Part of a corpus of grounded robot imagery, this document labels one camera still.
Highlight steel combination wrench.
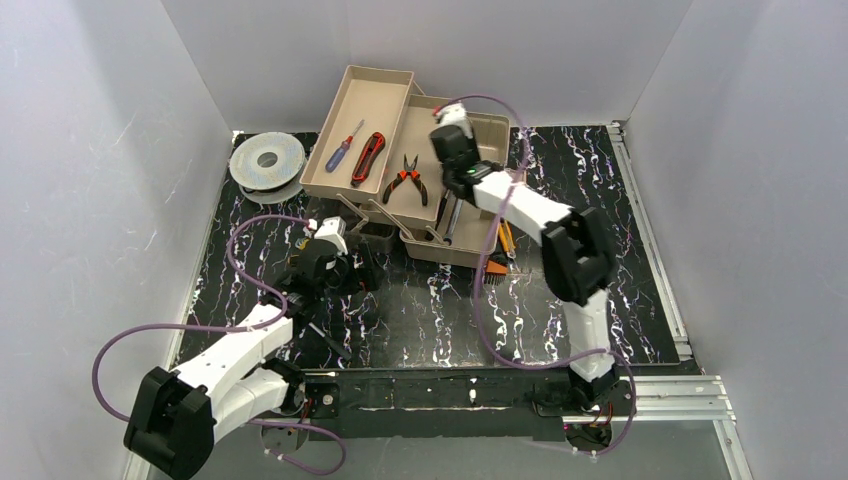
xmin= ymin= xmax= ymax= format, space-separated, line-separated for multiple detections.
xmin=443 ymin=199 xmax=464 ymax=245

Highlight orange black pliers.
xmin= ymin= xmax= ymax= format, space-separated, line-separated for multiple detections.
xmin=382 ymin=155 xmax=429 ymax=207

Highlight beige plastic tool box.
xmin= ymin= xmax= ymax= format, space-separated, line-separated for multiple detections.
xmin=300 ymin=65 xmax=498 ymax=268

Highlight red utility knife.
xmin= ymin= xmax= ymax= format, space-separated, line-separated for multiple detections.
xmin=350 ymin=132 xmax=386 ymax=188

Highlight blue handled tool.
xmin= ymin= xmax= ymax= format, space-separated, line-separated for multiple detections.
xmin=325 ymin=119 xmax=365 ymax=173

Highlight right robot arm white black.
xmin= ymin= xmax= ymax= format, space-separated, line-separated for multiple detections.
xmin=429 ymin=125 xmax=617 ymax=408

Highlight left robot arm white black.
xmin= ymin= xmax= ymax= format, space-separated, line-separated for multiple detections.
xmin=123 ymin=238 xmax=384 ymax=479

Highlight orange yellow utility knife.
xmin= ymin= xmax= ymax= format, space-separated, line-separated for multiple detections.
xmin=498 ymin=219 xmax=516 ymax=260

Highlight orange hex key set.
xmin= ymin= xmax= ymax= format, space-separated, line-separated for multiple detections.
xmin=483 ymin=259 xmax=509 ymax=285

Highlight white filament spool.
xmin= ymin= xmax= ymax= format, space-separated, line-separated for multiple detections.
xmin=228 ymin=132 xmax=307 ymax=205

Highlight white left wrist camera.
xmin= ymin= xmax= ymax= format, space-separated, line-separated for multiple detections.
xmin=313 ymin=216 xmax=349 ymax=255

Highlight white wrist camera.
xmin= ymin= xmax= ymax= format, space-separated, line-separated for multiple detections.
xmin=434 ymin=102 xmax=474 ymax=139
xmin=313 ymin=216 xmax=349 ymax=255

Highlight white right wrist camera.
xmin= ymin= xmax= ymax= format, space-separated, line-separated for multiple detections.
xmin=434 ymin=102 xmax=474 ymax=139

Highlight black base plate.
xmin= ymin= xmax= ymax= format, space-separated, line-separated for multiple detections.
xmin=298 ymin=367 xmax=632 ymax=441

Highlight aluminium frame rail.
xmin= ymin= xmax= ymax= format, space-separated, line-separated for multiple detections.
xmin=122 ymin=377 xmax=753 ymax=480

